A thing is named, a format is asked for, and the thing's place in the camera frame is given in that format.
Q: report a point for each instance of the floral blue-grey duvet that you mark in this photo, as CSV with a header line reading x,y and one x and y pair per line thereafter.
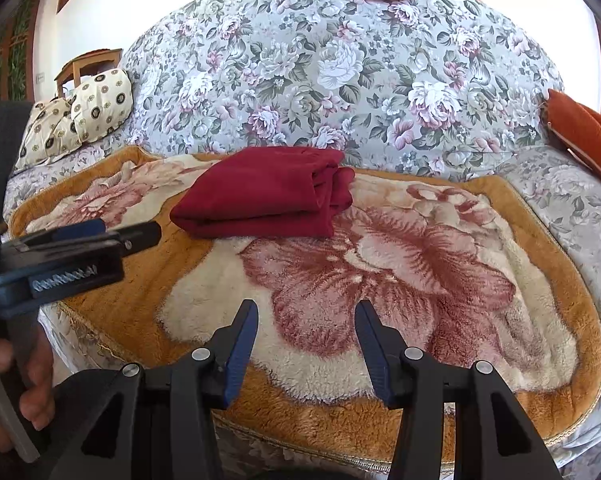
x,y
436,88

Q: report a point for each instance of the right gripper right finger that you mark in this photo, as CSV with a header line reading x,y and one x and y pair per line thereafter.
x,y
494,438

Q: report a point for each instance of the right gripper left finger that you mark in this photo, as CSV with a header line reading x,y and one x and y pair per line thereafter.
x,y
153,423

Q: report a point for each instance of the dark red small garment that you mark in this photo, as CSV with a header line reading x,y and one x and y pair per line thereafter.
x,y
267,192

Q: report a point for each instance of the floral plush blanket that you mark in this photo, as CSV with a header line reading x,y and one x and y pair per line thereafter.
x,y
464,272

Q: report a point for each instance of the cream dotted pillow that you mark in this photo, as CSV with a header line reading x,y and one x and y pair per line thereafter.
x,y
100,105
49,135

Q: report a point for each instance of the floral bed sheet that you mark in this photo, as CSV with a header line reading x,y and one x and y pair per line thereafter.
x,y
564,196

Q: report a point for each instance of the wooden lattice shelf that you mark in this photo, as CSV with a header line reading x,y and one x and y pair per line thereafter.
x,y
16,43

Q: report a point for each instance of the orange velvet cushion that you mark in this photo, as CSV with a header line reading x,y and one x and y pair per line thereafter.
x,y
576,126

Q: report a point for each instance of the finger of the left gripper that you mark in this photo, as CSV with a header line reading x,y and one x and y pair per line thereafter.
x,y
72,232
138,237

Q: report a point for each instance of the wooden chair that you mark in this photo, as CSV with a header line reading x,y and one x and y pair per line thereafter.
x,y
88,64

